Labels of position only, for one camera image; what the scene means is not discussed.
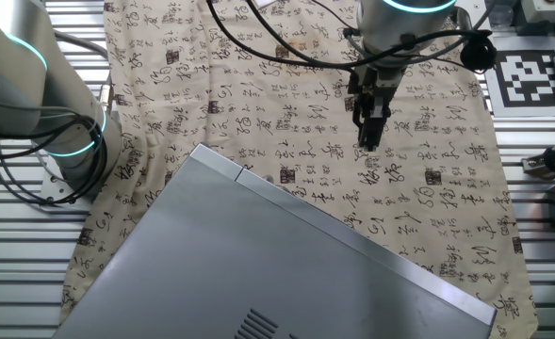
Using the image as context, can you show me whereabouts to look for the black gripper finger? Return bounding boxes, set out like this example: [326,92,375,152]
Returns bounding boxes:
[358,117,391,153]
[351,96,368,132]

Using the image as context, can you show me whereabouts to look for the grey cable hose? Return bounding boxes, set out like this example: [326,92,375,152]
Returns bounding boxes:
[53,30,111,61]

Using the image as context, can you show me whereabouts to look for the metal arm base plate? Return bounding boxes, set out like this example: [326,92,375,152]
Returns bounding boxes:
[39,164,94,204]

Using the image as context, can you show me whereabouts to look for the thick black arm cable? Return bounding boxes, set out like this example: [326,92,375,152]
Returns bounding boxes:
[204,0,358,72]

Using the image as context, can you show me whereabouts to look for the black white marker board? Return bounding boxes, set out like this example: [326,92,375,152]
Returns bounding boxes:
[477,35,555,119]

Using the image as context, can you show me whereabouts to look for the grey white plastic box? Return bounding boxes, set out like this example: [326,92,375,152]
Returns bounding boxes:
[521,0,555,24]

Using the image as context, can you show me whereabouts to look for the clear plastic cup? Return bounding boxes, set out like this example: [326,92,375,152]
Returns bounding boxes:
[487,3,514,28]

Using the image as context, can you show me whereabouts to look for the metal camera clamp bracket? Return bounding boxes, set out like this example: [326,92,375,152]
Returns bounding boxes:
[521,140,555,181]

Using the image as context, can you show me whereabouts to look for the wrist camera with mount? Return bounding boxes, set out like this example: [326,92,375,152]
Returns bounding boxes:
[459,28,498,74]

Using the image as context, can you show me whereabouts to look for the silver microwave body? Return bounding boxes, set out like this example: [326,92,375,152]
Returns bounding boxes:
[50,142,493,339]

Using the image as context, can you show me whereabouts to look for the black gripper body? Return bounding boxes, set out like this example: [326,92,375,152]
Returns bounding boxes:
[347,63,407,121]

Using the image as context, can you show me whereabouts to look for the beige calligraphy print cloth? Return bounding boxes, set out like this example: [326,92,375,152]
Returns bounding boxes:
[58,0,540,339]

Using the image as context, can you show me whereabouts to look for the black base cable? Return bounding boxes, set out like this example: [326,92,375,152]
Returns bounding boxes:
[0,115,109,206]

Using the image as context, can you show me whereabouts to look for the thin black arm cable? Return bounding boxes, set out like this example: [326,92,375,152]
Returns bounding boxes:
[245,0,493,68]

